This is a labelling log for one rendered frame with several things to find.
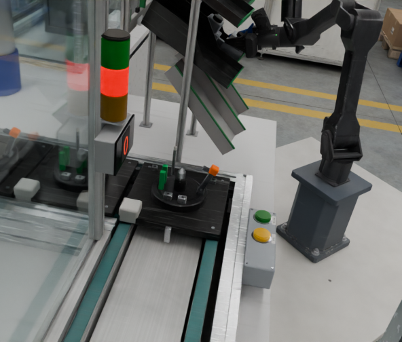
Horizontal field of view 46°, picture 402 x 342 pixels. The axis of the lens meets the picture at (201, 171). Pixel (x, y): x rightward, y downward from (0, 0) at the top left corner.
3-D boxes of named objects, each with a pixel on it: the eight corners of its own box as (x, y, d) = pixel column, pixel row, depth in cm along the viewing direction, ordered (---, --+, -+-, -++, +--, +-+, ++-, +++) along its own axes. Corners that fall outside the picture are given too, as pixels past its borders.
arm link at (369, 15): (386, 11, 101) (368, 8, 107) (358, 9, 99) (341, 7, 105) (357, 152, 114) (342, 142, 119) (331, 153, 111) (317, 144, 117)
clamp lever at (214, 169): (204, 188, 118) (219, 167, 114) (203, 193, 116) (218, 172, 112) (192, 182, 117) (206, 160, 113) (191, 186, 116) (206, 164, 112)
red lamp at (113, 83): (131, 87, 87) (132, 62, 84) (123, 99, 83) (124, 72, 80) (104, 83, 87) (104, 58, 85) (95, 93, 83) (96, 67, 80)
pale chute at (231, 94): (238, 115, 158) (249, 108, 155) (227, 131, 147) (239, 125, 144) (189, 43, 151) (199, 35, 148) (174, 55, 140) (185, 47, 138)
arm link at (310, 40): (384, 28, 103) (379, -19, 104) (351, 27, 101) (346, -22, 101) (313, 66, 131) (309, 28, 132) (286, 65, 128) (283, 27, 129)
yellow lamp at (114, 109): (130, 112, 90) (131, 88, 87) (122, 124, 86) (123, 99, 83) (104, 107, 90) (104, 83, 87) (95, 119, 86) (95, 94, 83)
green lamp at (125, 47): (132, 62, 84) (134, 34, 82) (124, 72, 80) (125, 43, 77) (104, 57, 85) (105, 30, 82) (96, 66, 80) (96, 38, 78)
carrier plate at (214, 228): (229, 184, 129) (230, 177, 128) (218, 241, 109) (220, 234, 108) (143, 167, 131) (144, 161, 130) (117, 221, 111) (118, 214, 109)
